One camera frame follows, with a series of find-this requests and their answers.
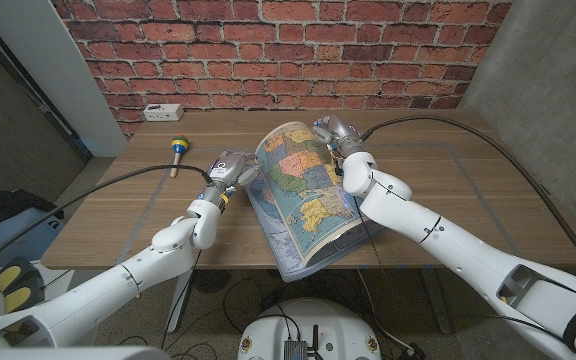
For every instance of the grey electronics box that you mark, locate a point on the grey electronics box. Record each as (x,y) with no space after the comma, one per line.
(295,350)

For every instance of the black yellow foot pedal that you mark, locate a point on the black yellow foot pedal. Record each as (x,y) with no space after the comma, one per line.
(8,277)

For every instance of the grey tape strip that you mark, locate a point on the grey tape strip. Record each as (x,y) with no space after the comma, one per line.
(490,210)
(142,220)

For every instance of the colourful wooden maraca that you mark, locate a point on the colourful wooden maraca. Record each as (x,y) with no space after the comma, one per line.
(179,144)

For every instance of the laminated United States map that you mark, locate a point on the laminated United States map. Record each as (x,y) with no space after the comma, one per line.
(303,200)

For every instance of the blue storage bin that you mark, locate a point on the blue storage bin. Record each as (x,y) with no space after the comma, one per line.
(13,245)

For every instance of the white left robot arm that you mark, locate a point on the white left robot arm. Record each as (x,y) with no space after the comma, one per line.
(93,295)

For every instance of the white table leg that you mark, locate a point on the white table leg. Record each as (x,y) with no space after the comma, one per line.
(178,310)

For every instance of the black antenna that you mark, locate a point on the black antenna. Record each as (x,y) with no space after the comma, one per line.
(315,340)

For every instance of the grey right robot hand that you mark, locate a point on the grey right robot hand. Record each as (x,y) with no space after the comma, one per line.
(343,135)

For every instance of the grey table leg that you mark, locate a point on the grey table leg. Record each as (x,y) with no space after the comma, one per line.
(440,310)

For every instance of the black bag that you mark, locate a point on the black bag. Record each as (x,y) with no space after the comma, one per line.
(3,207)

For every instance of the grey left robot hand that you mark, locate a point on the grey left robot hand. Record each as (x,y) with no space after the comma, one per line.
(228,170)

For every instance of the black round floor disc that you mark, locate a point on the black round floor disc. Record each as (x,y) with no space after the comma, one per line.
(210,281)

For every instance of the printed brick wall backdrop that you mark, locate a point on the printed brick wall backdrop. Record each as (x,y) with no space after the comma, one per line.
(278,50)

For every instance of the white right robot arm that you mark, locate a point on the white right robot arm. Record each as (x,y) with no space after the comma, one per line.
(443,235)

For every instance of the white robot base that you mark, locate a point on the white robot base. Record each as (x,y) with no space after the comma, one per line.
(313,320)

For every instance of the white power strip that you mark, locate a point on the white power strip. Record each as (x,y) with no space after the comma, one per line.
(163,112)

